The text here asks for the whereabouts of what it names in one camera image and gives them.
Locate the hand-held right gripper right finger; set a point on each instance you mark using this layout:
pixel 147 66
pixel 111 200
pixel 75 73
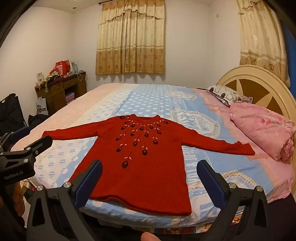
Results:
pixel 211 183

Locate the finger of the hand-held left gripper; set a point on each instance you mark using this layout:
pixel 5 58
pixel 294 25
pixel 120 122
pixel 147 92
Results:
pixel 39 146
pixel 13 139

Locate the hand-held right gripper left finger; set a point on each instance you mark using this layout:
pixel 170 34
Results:
pixel 89 183

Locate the red knitted sweater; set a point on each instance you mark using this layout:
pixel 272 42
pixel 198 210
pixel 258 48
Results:
pixel 148 166

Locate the person's left hand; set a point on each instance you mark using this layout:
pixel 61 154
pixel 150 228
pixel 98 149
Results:
pixel 18 197

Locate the person's right hand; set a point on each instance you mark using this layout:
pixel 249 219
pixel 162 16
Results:
pixel 149 236

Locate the black bag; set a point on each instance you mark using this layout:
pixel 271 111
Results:
pixel 10 113

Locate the dark cloth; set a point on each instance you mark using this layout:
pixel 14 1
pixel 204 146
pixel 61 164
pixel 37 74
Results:
pixel 37 119

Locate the white paper bag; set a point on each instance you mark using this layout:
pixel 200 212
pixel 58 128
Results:
pixel 42 109

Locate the pink bed cover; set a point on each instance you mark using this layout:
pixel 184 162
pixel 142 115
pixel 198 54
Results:
pixel 69 109

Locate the floral mattress edge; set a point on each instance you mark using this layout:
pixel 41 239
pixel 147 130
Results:
pixel 185 226

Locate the brown wooden desk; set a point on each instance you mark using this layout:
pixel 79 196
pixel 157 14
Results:
pixel 62 90

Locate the colourful cloth pile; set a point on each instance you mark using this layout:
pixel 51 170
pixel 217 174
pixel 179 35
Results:
pixel 49 78

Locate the folded pink blanket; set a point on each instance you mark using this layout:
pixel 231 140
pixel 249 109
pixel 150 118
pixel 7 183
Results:
pixel 261 129

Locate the red gift box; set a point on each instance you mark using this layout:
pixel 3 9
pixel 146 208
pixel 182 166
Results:
pixel 62 67

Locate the patterned pillow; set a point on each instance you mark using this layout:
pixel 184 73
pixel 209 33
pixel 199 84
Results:
pixel 227 95

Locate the blue dotted bed sheet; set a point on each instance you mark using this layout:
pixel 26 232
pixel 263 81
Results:
pixel 150 102

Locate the cream round headboard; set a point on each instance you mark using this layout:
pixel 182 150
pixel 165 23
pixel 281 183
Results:
pixel 261 85

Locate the wide beige floral curtain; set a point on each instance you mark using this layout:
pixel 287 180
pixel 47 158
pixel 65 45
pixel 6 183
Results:
pixel 130 37

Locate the blue window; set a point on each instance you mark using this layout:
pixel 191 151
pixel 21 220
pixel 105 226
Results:
pixel 290 51

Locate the narrow beige floral curtain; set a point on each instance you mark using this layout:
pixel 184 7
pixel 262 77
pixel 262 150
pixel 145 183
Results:
pixel 261 34

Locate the dark curtain rod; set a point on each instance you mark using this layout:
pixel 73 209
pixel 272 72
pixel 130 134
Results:
pixel 108 1

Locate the white wall socket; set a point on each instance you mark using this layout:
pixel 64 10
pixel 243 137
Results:
pixel 40 76

